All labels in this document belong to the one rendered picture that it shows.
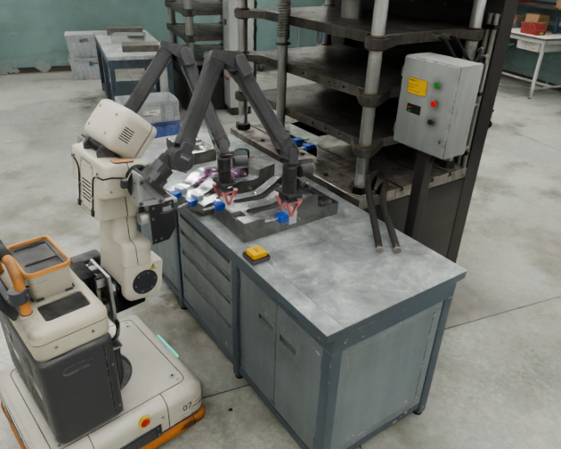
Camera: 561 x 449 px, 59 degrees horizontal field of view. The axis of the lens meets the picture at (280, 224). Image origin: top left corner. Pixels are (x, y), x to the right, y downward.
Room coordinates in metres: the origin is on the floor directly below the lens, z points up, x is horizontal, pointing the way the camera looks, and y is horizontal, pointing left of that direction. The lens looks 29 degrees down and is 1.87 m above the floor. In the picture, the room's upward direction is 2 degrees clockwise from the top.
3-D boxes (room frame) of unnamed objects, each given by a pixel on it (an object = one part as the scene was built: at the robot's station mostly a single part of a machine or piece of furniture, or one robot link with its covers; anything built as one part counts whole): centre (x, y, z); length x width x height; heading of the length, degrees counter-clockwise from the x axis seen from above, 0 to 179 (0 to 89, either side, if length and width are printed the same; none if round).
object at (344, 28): (3.00, -0.36, 1.45); 1.29 x 0.82 x 0.19; 35
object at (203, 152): (2.66, 0.50, 0.84); 0.20 x 0.15 x 0.07; 125
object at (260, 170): (2.26, 0.30, 0.86); 0.50 x 0.26 x 0.11; 143
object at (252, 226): (2.01, 0.02, 0.87); 0.50 x 0.26 x 0.14; 125
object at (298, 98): (3.00, -0.37, 0.96); 1.29 x 0.83 x 0.18; 35
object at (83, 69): (7.92, 3.03, 0.16); 0.60 x 0.42 x 0.33; 110
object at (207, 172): (2.25, 0.29, 0.90); 0.26 x 0.18 x 0.08; 143
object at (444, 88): (2.25, -0.68, 0.74); 0.31 x 0.22 x 1.47; 35
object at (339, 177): (3.01, -0.35, 0.76); 1.30 x 0.84 x 0.07; 35
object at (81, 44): (7.92, 3.03, 0.49); 0.60 x 0.42 x 0.33; 110
